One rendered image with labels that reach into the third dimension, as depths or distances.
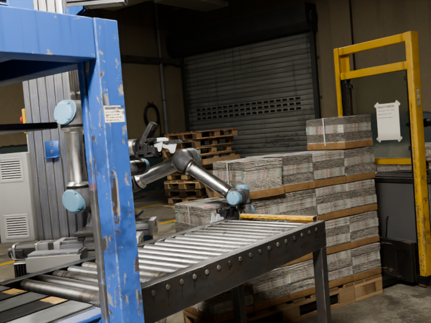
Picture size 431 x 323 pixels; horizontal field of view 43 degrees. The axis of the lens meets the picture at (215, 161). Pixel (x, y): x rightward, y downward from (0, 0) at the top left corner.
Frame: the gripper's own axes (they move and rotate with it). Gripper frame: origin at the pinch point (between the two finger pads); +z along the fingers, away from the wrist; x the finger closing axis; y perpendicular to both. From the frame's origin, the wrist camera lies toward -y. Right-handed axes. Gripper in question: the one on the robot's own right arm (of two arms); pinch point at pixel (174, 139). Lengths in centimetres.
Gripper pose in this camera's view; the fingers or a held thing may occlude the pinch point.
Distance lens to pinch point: 241.1
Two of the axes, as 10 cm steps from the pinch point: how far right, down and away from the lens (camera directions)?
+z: 8.8, -0.5, -4.7
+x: -4.7, -0.5, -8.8
